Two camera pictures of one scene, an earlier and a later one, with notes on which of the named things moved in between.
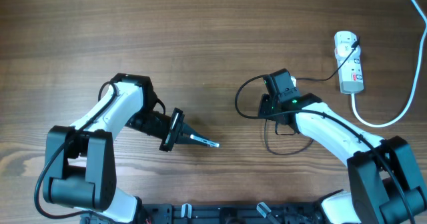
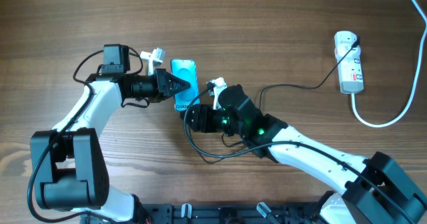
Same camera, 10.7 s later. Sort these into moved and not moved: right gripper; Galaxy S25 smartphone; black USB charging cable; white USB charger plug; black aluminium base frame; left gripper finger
Moved: black USB charging cable; left gripper finger; Galaxy S25 smartphone; right gripper
Not moved: white USB charger plug; black aluminium base frame
